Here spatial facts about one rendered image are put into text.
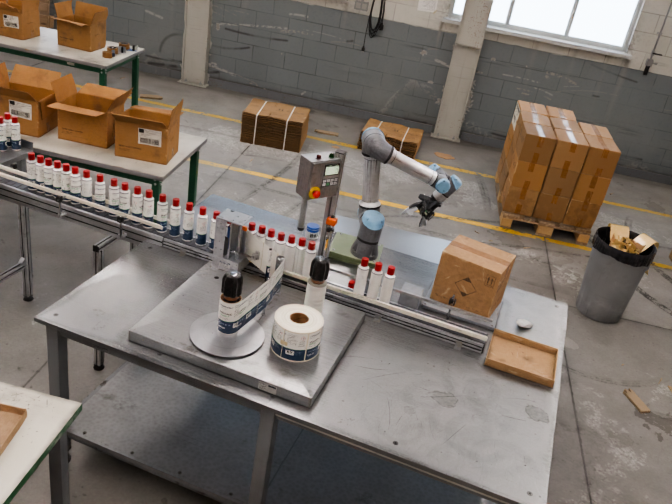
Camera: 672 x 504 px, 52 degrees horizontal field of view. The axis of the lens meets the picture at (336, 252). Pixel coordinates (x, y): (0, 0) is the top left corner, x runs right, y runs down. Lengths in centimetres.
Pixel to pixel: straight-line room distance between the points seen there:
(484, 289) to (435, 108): 542
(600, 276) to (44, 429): 396
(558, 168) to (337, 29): 337
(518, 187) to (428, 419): 396
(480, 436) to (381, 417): 38
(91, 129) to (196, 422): 221
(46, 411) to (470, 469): 152
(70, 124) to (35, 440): 274
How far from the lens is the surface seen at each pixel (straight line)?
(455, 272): 336
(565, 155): 640
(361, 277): 321
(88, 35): 703
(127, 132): 466
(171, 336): 289
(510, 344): 334
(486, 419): 288
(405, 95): 856
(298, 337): 274
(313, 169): 310
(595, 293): 545
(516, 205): 652
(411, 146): 755
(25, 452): 257
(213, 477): 324
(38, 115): 495
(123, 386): 367
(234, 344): 285
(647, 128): 884
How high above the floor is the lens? 261
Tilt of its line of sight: 29 degrees down
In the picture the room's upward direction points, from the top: 10 degrees clockwise
